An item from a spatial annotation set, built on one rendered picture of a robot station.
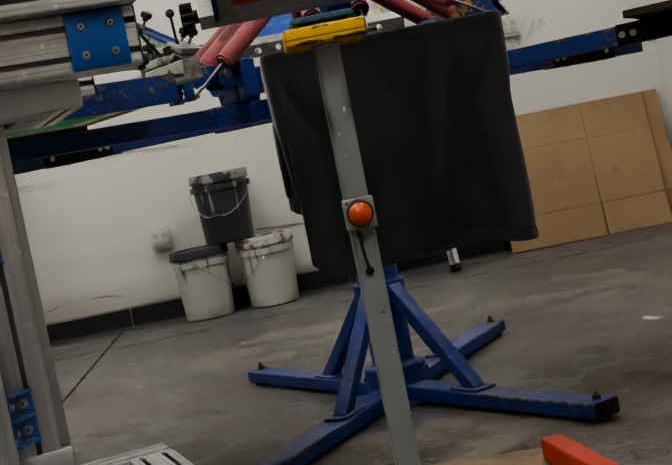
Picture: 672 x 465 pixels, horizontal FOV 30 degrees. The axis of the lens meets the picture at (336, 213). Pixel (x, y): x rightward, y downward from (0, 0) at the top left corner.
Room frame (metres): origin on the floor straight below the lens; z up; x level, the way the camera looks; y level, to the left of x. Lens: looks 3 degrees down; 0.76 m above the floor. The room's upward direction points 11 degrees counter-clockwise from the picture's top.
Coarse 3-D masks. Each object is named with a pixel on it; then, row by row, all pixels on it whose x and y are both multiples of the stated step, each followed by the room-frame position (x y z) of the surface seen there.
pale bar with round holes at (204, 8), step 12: (324, 0) 3.06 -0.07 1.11; (336, 0) 3.07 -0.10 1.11; (348, 0) 3.08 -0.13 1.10; (204, 12) 3.03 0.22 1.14; (252, 12) 3.05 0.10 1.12; (264, 12) 3.06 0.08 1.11; (276, 12) 3.07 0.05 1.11; (288, 12) 3.07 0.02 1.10; (204, 24) 3.05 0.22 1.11; (216, 24) 3.06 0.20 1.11; (228, 24) 3.07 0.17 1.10
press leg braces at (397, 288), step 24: (360, 312) 3.52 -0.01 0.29; (408, 312) 3.51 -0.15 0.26; (360, 336) 3.46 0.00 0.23; (432, 336) 3.44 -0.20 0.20; (336, 360) 3.87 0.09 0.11; (360, 360) 3.42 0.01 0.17; (456, 360) 3.38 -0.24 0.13; (480, 384) 3.32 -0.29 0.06; (336, 408) 3.32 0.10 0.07; (360, 408) 3.34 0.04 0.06
